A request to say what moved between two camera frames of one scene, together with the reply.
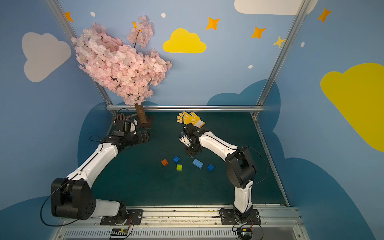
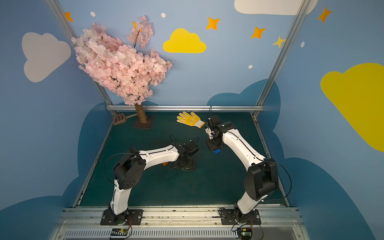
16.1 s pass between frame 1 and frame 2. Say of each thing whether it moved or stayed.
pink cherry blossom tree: stayed
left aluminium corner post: stayed
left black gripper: moved
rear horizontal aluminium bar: stayed
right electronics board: stayed
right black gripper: moved
